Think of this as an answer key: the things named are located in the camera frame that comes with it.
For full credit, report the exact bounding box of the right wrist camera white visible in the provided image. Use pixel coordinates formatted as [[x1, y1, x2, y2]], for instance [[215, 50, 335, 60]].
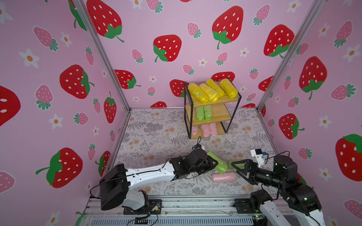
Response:
[[250, 148, 269, 168]]

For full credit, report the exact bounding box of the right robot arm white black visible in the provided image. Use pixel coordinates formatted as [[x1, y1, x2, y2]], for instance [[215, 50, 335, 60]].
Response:
[[231, 155, 325, 226]]

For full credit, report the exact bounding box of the aluminium rail frame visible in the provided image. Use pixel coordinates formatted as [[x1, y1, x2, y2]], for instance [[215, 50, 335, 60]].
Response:
[[81, 194, 321, 226]]

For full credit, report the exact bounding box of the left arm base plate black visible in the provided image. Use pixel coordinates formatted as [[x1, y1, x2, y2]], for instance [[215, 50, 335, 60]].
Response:
[[123, 199, 162, 215]]

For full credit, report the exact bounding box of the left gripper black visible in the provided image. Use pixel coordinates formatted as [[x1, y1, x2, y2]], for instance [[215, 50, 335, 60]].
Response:
[[187, 155, 220, 175]]

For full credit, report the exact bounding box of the wooden shelf black metal frame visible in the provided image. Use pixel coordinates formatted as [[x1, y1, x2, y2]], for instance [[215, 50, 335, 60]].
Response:
[[183, 82, 242, 139]]

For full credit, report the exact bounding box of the pink trash bag roll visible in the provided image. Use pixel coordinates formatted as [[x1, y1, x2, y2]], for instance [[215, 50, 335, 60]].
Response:
[[212, 172, 237, 184], [209, 122, 218, 137], [200, 124, 211, 137], [191, 126, 199, 135]]

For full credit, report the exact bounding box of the yellow trash bag roll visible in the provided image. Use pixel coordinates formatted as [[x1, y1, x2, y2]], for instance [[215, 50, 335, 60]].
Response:
[[220, 79, 238, 98], [206, 79, 225, 97], [199, 83, 219, 103], [188, 83, 209, 104]]

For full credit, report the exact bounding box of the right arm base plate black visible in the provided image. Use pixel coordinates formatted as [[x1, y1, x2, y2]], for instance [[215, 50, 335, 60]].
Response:
[[232, 198, 264, 214]]

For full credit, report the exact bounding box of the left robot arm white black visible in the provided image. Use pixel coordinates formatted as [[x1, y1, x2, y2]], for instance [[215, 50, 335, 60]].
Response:
[[99, 146, 218, 211]]

